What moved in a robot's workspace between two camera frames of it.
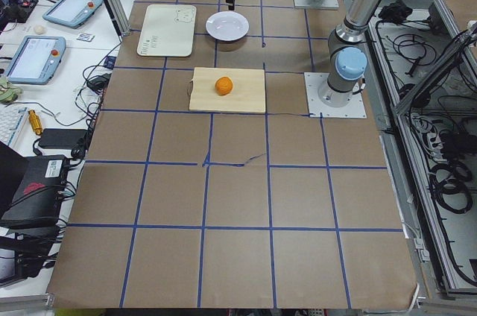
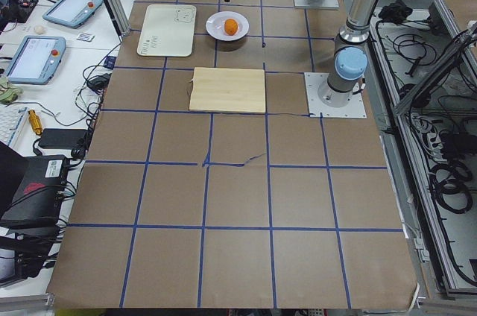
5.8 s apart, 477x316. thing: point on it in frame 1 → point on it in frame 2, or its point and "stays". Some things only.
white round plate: x=227 y=26 stays
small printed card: x=86 y=36 stays
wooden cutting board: x=247 y=95 stays
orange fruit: x=223 y=86 → x=230 y=27
